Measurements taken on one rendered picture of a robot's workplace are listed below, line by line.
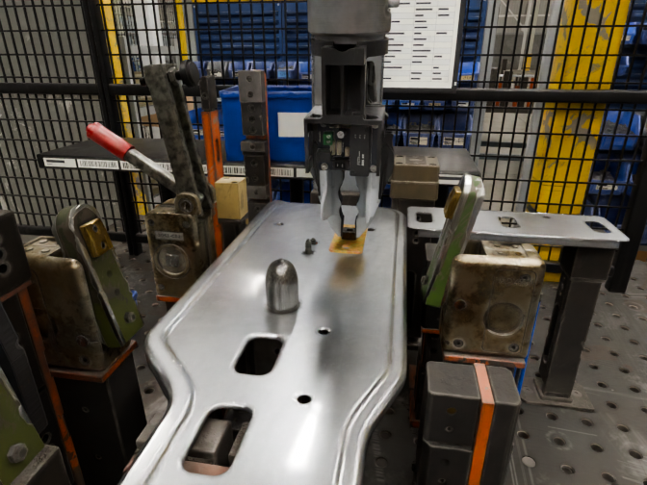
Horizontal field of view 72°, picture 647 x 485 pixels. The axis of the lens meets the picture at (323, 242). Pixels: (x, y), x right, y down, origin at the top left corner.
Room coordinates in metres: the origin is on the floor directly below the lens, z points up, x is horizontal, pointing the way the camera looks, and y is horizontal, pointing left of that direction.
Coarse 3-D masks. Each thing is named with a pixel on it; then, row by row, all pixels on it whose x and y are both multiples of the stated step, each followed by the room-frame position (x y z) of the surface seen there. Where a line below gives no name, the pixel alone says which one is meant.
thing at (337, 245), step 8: (344, 224) 0.54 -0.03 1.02; (344, 232) 0.49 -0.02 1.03; (352, 232) 0.49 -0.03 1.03; (336, 240) 0.48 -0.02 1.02; (344, 240) 0.48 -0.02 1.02; (352, 240) 0.48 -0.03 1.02; (360, 240) 0.48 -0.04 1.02; (336, 248) 0.46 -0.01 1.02; (344, 248) 0.46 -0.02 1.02; (352, 248) 0.46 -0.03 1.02; (360, 248) 0.46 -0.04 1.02
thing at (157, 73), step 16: (160, 64) 0.51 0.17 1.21; (192, 64) 0.52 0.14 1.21; (144, 80) 0.53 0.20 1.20; (160, 80) 0.51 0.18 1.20; (176, 80) 0.52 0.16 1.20; (192, 80) 0.51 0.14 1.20; (160, 96) 0.51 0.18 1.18; (176, 96) 0.54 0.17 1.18; (160, 112) 0.51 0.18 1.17; (176, 112) 0.52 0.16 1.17; (160, 128) 0.51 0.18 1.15; (176, 128) 0.51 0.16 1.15; (192, 128) 0.54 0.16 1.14; (176, 144) 0.51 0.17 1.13; (192, 144) 0.54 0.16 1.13; (176, 160) 0.51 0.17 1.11; (192, 160) 0.54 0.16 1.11; (176, 176) 0.51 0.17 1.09; (192, 176) 0.51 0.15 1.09; (208, 192) 0.54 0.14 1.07; (208, 208) 0.53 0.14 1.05
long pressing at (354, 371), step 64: (256, 256) 0.49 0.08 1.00; (320, 256) 0.49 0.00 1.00; (384, 256) 0.49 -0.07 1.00; (192, 320) 0.35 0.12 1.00; (256, 320) 0.35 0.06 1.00; (320, 320) 0.35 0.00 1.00; (384, 320) 0.35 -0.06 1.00; (192, 384) 0.26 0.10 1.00; (256, 384) 0.26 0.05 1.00; (320, 384) 0.26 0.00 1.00; (384, 384) 0.27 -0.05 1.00; (256, 448) 0.21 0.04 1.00; (320, 448) 0.21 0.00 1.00
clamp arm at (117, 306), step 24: (72, 216) 0.34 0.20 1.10; (96, 216) 0.37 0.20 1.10; (72, 240) 0.34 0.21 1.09; (96, 240) 0.35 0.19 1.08; (96, 264) 0.34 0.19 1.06; (96, 288) 0.33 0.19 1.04; (120, 288) 0.36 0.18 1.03; (96, 312) 0.34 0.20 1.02; (120, 312) 0.35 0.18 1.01; (120, 336) 0.33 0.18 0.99
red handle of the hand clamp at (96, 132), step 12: (96, 132) 0.53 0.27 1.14; (108, 132) 0.54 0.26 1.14; (108, 144) 0.53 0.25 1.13; (120, 144) 0.53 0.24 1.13; (120, 156) 0.53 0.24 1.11; (132, 156) 0.53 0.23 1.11; (144, 156) 0.54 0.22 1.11; (144, 168) 0.53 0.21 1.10; (156, 168) 0.53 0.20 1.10; (156, 180) 0.53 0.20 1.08; (168, 180) 0.52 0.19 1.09
